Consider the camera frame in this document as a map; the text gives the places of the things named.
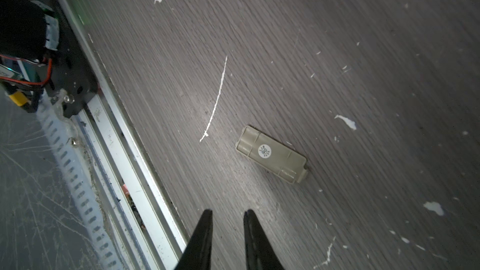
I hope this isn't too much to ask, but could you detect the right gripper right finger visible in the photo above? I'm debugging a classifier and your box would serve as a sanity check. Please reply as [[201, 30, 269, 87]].
[[243, 209, 284, 270]]

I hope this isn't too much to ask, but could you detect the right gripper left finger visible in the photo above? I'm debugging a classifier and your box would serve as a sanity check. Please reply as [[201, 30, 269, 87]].
[[175, 209, 213, 270]]

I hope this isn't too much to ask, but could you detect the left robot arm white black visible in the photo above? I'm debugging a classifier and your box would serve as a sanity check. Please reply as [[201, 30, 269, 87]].
[[1, 0, 60, 61]]

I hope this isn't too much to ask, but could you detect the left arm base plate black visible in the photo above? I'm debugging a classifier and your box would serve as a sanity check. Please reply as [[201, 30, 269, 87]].
[[38, 0, 98, 118]]

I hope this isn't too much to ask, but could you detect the white slotted cable duct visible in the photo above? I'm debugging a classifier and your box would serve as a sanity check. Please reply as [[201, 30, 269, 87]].
[[36, 96, 124, 270]]

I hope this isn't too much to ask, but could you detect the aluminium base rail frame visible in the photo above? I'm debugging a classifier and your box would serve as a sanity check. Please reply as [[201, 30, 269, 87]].
[[58, 0, 186, 270]]

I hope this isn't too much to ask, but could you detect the remote battery cover beige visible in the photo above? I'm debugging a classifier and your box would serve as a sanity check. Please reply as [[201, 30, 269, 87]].
[[236, 126, 308, 184]]

